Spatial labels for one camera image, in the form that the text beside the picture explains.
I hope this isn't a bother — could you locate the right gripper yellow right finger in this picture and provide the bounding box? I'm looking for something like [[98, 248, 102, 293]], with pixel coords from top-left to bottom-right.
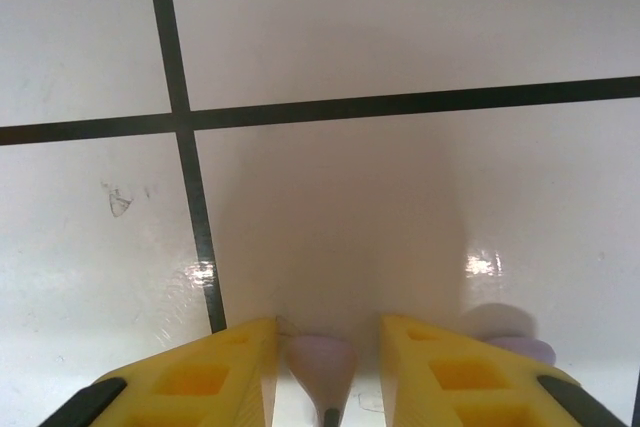
[[378, 314, 629, 427]]

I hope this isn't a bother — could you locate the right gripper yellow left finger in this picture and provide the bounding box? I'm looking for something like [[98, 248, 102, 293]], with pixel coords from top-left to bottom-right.
[[44, 316, 280, 427]]

